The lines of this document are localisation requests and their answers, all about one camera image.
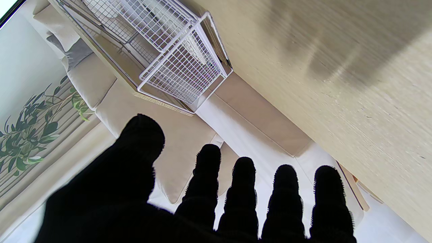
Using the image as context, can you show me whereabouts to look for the wood top wire organizer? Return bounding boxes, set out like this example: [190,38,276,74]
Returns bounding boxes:
[47,0,233,117]

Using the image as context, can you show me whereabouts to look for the white lounge chair wooden legs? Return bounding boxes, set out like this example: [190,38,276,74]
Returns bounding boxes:
[295,142,383,225]

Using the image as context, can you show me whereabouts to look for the tall green leafy plant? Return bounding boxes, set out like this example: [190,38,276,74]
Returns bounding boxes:
[0,76,95,177]

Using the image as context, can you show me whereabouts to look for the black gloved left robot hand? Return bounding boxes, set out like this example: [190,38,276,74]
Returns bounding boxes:
[34,114,357,243]

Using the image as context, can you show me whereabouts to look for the grey sofa cushion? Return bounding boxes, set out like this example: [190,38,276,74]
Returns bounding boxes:
[46,34,93,71]

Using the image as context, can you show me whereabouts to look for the cream sofa cushion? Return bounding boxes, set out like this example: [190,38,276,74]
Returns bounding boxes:
[32,3,81,53]

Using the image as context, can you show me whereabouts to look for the beige sectional sofa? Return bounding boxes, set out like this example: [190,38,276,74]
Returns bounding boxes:
[20,0,368,243]

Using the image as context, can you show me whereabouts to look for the beige pleated curtain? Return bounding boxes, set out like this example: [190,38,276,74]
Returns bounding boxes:
[0,98,102,203]

